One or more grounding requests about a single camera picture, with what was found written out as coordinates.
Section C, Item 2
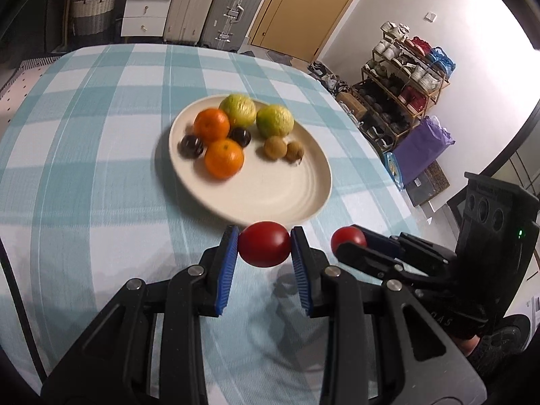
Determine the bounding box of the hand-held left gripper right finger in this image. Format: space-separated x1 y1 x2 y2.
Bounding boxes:
291 226 488 405

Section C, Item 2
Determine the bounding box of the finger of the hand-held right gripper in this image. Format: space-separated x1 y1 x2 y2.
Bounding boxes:
351 225 459 271
336 242 457 293

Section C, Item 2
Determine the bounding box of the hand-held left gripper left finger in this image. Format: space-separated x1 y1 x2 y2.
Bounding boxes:
40 225 240 405

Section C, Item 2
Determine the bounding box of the red tomato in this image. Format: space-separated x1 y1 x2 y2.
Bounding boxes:
238 221 292 268
331 226 367 254

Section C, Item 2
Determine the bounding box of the cream oval plate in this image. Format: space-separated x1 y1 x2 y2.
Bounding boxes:
169 95 333 226

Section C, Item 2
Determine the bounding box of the large orange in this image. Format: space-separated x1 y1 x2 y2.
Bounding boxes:
205 138 245 179

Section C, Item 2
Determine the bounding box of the small orange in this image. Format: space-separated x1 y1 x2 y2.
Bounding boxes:
193 109 231 143

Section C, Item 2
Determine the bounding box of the brown patterned door mat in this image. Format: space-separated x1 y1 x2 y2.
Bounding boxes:
407 161 451 207

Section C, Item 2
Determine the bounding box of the purple bag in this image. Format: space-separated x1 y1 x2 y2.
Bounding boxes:
391 116 456 188

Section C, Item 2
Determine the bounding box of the small cardboard box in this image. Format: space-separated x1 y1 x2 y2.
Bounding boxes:
335 91 369 121

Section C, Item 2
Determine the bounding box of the wooden shoe rack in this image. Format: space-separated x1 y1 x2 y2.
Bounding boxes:
352 21 456 155

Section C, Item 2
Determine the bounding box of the green citrus right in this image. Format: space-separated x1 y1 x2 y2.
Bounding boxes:
256 105 295 138

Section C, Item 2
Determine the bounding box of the yellow-green citrus left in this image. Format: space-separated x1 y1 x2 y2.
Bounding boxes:
218 94 257 128

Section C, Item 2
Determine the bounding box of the teal checked tablecloth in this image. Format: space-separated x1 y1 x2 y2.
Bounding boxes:
0 43 416 405

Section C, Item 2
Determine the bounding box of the pile of shoes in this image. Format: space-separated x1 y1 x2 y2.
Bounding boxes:
307 61 351 93

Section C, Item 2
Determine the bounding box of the wooden door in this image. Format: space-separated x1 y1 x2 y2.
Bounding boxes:
251 0 376 63

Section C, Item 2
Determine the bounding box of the silver suitcase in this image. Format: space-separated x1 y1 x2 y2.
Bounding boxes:
198 0 270 53

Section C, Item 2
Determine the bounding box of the beige suitcase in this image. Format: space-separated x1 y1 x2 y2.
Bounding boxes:
162 0 226 45

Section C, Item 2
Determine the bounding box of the white drawer cabinet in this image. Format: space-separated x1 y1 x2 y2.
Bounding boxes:
57 0 178 38

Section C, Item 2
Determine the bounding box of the wicker basket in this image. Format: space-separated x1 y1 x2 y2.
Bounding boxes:
70 0 116 36

